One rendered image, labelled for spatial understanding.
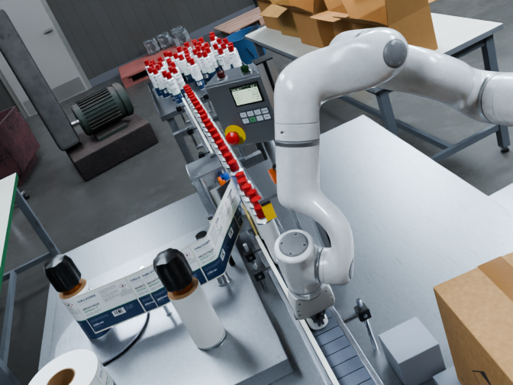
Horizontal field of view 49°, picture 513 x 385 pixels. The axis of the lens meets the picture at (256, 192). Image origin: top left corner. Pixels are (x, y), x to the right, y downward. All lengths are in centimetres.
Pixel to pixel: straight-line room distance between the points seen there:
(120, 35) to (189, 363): 808
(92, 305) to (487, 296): 111
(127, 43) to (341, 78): 836
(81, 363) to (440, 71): 110
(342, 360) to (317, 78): 66
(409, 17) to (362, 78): 200
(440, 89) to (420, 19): 189
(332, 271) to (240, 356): 45
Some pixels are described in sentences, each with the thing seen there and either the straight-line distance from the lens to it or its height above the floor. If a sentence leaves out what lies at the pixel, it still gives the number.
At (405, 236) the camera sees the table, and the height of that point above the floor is 83.
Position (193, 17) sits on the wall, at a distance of 950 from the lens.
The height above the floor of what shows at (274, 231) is 100.
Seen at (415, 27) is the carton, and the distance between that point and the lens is 311.
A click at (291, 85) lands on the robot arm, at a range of 109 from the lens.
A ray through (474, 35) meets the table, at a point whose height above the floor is 78.
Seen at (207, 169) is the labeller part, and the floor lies 114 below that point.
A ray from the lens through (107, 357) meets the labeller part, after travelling 174.
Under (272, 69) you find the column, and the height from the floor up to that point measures 147.
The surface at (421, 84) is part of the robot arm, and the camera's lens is 123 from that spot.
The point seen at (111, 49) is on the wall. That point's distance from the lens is 936.
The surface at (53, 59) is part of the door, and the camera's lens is 930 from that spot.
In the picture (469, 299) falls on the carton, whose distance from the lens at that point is 110.
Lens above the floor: 188
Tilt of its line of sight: 28 degrees down
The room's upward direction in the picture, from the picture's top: 23 degrees counter-clockwise
